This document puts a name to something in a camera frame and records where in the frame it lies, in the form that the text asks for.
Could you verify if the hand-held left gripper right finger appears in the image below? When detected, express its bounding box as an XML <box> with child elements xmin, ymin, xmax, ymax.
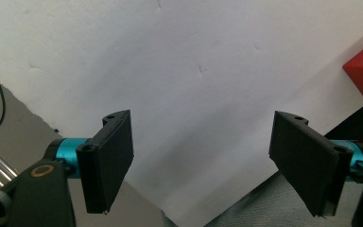
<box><xmin>268</xmin><ymin>110</ymin><xmax>354</xmax><ymax>218</ymax></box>

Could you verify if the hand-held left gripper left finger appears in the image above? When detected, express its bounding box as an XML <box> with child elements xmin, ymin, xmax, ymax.
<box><xmin>76</xmin><ymin>109</ymin><xmax>135</xmax><ymax>215</ymax></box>

